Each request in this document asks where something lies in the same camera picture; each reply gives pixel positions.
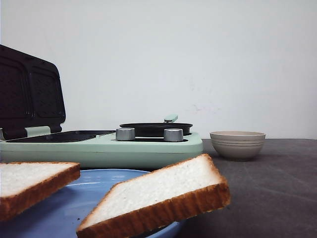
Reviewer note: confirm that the white bread slice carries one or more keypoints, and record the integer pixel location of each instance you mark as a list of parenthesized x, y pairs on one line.
[(156, 199), (24, 184)]

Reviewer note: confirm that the beige ribbed ceramic bowl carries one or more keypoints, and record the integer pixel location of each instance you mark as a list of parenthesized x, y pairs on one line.
[(237, 145)]

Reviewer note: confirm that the breakfast maker hinged lid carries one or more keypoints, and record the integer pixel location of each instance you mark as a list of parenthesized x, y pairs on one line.
[(30, 94)]

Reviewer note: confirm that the mint green breakfast maker base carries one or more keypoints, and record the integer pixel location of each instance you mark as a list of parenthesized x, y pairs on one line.
[(100, 149)]

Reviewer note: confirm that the black round frying pan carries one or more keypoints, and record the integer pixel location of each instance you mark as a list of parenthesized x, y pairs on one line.
[(156, 129)]

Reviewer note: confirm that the right silver control knob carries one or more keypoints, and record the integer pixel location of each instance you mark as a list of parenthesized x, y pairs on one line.
[(173, 135)]

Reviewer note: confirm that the silver control knob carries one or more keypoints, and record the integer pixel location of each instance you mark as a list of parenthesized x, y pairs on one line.
[(125, 134), (173, 135)]

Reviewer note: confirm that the left silver control knob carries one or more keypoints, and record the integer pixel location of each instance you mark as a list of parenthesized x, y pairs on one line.
[(125, 134)]

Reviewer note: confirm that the blue round plate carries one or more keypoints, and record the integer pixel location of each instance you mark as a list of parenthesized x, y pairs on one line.
[(59, 215)]

